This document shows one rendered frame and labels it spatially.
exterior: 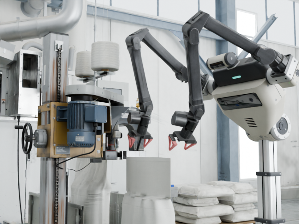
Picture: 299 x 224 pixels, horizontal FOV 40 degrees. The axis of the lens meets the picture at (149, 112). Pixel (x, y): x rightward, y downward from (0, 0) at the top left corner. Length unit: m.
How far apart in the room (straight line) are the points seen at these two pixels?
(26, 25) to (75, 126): 2.96
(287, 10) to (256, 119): 8.53
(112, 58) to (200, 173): 6.00
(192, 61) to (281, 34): 8.53
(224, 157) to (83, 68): 6.14
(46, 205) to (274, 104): 1.35
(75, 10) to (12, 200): 2.35
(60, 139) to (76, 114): 0.22
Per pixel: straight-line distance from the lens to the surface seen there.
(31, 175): 5.19
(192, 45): 1.84
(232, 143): 8.20
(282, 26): 10.44
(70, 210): 2.71
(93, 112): 2.17
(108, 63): 2.33
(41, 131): 2.40
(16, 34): 5.08
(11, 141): 5.11
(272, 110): 2.21
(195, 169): 8.08
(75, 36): 5.91
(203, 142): 8.20
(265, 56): 1.98
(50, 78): 2.45
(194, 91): 1.91
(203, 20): 1.82
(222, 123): 8.47
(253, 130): 2.37
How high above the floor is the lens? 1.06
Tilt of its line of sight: 6 degrees up
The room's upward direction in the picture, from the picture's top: straight up
